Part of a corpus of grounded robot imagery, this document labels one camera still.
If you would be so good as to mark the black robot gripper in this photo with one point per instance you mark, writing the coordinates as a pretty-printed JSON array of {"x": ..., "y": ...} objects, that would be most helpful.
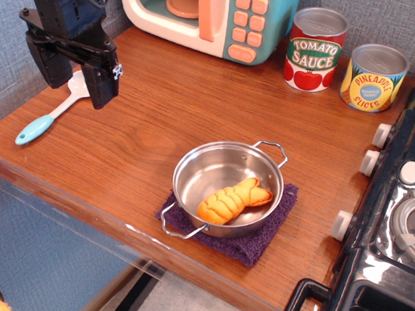
[{"x": 65, "y": 31}]

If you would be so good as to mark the orange plush toy fish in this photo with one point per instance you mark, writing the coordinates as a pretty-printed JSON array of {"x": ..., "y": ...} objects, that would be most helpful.
[{"x": 228, "y": 203}]

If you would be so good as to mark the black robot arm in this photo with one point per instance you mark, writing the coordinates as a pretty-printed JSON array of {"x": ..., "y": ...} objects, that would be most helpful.
[{"x": 63, "y": 32}]

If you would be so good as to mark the teal and pink toy microwave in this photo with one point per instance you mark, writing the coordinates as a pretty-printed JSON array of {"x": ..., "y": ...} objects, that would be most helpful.
[{"x": 242, "y": 31}]

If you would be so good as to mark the stainless steel pot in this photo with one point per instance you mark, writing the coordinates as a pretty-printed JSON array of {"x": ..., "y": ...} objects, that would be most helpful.
[{"x": 211, "y": 167}]

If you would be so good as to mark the tomato sauce can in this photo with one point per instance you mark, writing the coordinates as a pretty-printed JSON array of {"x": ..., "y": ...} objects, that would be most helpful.
[{"x": 315, "y": 44}]

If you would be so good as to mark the purple knitted cloth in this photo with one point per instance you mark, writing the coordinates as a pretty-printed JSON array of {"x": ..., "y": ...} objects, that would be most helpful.
[{"x": 245, "y": 249}]

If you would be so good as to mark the pineapple slices can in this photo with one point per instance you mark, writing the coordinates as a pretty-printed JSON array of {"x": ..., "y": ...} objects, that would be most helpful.
[{"x": 373, "y": 77}]

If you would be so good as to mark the white stove knob bottom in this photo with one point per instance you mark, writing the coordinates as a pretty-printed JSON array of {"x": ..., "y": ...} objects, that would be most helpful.
[{"x": 341, "y": 224}]

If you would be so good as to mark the white stove knob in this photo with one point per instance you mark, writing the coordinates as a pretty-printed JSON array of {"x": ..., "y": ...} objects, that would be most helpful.
[
  {"x": 341, "y": 224},
  {"x": 369, "y": 162},
  {"x": 381, "y": 135}
]

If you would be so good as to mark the white stove knob middle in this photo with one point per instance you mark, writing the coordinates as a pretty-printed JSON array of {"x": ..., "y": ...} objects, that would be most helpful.
[{"x": 369, "y": 162}]

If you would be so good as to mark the white stove knob top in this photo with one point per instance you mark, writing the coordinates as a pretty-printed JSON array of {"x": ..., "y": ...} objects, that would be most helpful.
[{"x": 381, "y": 135}]

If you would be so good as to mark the white round stove button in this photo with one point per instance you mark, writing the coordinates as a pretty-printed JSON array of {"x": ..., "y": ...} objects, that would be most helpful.
[{"x": 407, "y": 173}]

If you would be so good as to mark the black toy stove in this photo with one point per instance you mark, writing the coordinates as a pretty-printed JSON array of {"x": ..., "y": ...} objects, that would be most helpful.
[{"x": 371, "y": 273}]

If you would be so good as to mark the white ladle with teal handle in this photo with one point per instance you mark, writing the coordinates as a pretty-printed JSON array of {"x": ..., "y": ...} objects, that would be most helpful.
[{"x": 78, "y": 90}]

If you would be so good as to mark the black oven door handle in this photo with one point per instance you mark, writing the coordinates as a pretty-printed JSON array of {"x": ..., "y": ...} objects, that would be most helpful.
[{"x": 307, "y": 288}]

